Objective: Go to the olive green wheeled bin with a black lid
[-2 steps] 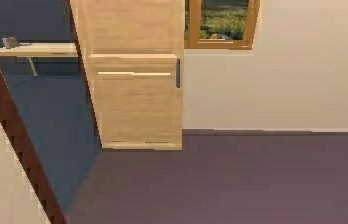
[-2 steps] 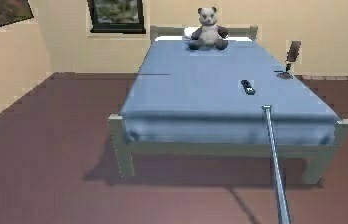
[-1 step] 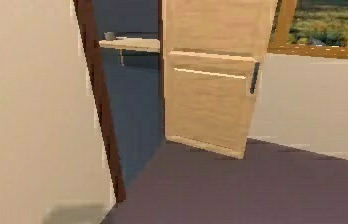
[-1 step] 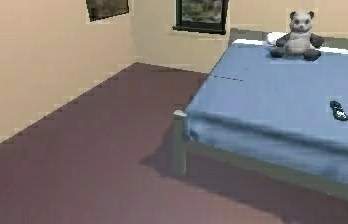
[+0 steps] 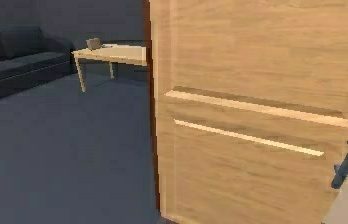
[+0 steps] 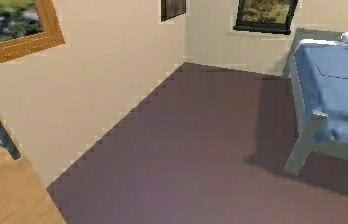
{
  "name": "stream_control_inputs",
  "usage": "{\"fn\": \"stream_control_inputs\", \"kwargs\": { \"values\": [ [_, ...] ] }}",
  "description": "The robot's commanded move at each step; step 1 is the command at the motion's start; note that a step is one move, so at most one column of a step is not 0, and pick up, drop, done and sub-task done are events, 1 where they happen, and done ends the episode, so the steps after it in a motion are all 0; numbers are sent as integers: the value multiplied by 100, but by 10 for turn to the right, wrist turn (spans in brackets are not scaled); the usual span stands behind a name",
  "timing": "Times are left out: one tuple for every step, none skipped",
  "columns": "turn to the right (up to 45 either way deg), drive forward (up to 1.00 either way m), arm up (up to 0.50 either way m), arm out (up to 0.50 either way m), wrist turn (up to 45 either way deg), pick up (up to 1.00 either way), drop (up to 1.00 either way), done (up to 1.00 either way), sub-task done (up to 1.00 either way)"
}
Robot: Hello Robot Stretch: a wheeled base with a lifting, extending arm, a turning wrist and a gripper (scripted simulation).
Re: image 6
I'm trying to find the small dark framed picture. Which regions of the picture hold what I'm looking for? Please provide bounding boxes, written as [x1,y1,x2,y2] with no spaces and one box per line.
[160,0,187,23]

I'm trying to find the black framed window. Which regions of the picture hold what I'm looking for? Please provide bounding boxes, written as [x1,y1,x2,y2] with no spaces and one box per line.
[232,0,300,36]

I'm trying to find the grey bed with blue cover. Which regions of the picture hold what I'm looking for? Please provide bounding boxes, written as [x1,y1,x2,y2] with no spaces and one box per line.
[282,27,348,177]

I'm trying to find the wooden framed landscape picture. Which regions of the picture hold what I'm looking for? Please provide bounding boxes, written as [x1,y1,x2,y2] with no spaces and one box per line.
[0,0,66,70]

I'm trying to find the light wooden room door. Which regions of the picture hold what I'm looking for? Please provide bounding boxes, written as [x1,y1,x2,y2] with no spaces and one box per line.
[0,83,67,224]

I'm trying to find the black door handle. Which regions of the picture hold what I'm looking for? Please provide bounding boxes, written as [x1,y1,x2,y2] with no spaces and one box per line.
[0,103,22,161]

